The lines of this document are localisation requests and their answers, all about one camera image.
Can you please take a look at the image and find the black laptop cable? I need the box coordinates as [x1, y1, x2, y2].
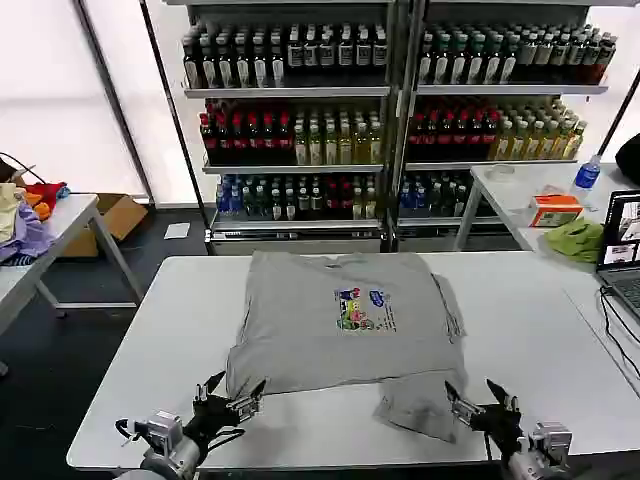
[598, 283, 640, 382]

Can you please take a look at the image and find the orange and white carton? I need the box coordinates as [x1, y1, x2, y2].
[528, 193, 585, 229]

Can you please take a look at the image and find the shelf rack with bottles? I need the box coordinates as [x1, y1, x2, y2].
[178, 0, 402, 256]
[397, 0, 620, 242]

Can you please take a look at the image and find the cream cloth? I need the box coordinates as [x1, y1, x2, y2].
[0, 181, 27, 245]

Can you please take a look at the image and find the open laptop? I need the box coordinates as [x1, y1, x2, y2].
[594, 188, 640, 322]

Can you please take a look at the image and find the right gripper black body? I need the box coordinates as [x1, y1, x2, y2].
[470, 404, 525, 454]

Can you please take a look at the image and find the red cloth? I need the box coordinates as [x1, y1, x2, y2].
[23, 181, 69, 202]

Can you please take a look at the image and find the black slanted pole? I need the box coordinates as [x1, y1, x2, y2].
[140, 0, 207, 242]
[596, 63, 640, 157]

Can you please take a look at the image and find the grey printed t-shirt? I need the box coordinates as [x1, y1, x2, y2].
[224, 249, 470, 446]

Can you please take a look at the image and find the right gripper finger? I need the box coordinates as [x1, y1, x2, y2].
[443, 379, 485, 428]
[485, 378, 521, 413]

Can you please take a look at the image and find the clear bottle blue label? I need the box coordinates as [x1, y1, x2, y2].
[568, 154, 604, 207]

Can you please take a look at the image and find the black bag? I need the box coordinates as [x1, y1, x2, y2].
[613, 131, 640, 187]

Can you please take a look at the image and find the purple cloth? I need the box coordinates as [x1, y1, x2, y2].
[0, 201, 57, 264]

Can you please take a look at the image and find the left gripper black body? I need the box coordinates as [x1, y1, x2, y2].
[182, 393, 247, 445]

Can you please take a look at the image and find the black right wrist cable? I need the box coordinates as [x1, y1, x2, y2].
[481, 431, 503, 462]

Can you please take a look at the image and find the orange cloth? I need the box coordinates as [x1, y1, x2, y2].
[24, 192, 55, 222]

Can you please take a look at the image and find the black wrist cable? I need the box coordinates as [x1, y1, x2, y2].
[115, 417, 145, 444]
[481, 431, 503, 462]

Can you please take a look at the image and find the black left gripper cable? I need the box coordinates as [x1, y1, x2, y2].
[196, 425, 248, 454]

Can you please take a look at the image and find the green cloth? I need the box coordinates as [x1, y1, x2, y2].
[542, 217, 607, 265]

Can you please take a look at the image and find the white table with grey legs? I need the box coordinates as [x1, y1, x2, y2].
[452, 161, 640, 252]

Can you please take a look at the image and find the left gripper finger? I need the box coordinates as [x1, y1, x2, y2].
[193, 370, 227, 403]
[227, 379, 269, 421]

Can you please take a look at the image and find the brown cardboard box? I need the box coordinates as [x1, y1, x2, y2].
[63, 192, 150, 258]

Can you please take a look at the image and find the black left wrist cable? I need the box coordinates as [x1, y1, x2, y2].
[115, 417, 145, 444]

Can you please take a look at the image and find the white side table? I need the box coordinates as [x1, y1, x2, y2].
[0, 192, 147, 342]

